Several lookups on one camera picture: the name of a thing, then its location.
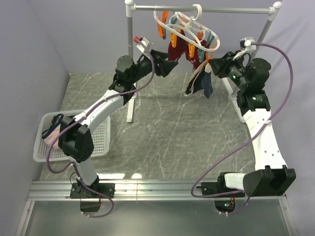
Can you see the navy blue underwear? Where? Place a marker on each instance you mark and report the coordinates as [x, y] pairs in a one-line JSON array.
[[200, 80]]

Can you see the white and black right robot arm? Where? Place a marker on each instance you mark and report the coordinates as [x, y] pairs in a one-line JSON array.
[[271, 177]]

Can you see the dark red lace bra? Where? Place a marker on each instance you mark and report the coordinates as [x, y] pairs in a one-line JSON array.
[[183, 48]]

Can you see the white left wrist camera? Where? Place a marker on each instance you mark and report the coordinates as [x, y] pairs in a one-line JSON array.
[[143, 44]]

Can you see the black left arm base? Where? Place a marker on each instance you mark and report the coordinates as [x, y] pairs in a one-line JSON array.
[[93, 197]]

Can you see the yellow-orange clothespin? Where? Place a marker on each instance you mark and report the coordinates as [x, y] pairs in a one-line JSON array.
[[191, 50]]

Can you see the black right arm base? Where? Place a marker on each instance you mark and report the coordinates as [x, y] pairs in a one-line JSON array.
[[223, 206]]

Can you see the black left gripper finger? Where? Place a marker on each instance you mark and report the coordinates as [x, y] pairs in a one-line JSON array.
[[159, 55], [164, 67]]

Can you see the white plastic clip hanger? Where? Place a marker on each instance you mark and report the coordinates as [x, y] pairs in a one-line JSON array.
[[185, 27]]

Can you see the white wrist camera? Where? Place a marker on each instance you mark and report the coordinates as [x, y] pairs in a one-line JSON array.
[[247, 45], [143, 44]]

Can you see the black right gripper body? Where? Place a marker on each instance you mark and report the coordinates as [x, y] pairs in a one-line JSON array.
[[233, 69]]

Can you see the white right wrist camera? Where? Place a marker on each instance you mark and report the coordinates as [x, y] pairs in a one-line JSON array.
[[247, 45]]

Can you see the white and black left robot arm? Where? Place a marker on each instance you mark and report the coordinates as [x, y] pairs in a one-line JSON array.
[[76, 133]]

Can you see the silver clothes rack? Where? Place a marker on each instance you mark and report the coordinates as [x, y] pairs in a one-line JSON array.
[[131, 7]]

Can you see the white perforated plastic basket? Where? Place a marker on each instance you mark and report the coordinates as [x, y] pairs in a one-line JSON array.
[[101, 138]]

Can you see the teal clothespin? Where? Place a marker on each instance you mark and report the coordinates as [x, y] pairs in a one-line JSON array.
[[212, 42], [201, 55]]

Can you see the aluminium mounting rail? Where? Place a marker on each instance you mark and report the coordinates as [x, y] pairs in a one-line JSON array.
[[151, 208]]

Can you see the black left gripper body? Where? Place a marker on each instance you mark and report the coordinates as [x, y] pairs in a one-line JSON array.
[[143, 68]]

